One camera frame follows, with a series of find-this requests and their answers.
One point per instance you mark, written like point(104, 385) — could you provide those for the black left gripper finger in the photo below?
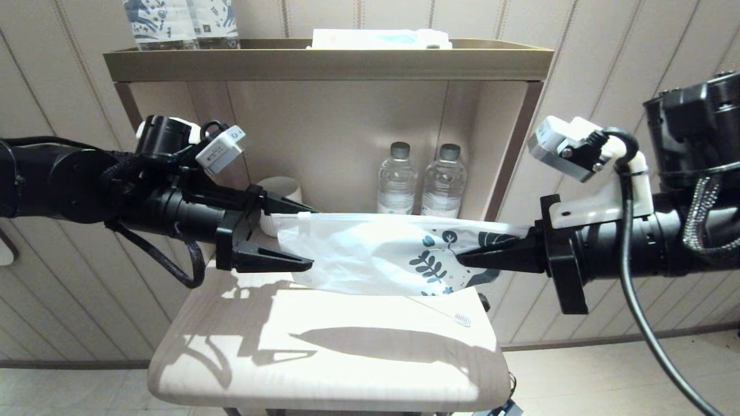
point(266, 260)
point(283, 203)

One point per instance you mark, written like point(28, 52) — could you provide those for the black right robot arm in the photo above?
point(699, 127)

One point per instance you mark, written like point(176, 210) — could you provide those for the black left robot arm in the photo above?
point(52, 182)

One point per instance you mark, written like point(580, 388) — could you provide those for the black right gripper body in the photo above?
point(624, 248)

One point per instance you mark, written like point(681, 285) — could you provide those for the white wall fixture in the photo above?
point(7, 251)

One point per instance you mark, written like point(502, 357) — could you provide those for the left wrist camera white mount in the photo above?
point(222, 150)

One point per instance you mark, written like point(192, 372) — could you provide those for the white ribbed mug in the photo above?
point(283, 190)

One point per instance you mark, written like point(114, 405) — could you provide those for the white floral plastic pouch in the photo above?
point(358, 254)

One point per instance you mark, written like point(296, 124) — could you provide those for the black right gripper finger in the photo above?
point(514, 259)
point(535, 237)

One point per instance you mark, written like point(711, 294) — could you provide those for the light wooden shelf table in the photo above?
point(347, 346)

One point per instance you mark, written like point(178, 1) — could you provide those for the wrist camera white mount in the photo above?
point(222, 150)
point(569, 144)

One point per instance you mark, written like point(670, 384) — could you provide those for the white packet with blue print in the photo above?
point(376, 39)

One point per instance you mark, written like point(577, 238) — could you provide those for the clear plastic water bottle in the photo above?
point(397, 185)
point(442, 185)

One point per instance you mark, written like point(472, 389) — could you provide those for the white toothbrush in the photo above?
point(461, 319)

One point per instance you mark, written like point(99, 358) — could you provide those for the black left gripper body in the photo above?
point(191, 211)

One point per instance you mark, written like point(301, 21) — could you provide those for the blue patterned packs on shelf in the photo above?
point(159, 23)

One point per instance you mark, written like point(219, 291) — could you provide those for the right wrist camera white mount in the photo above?
point(569, 144)

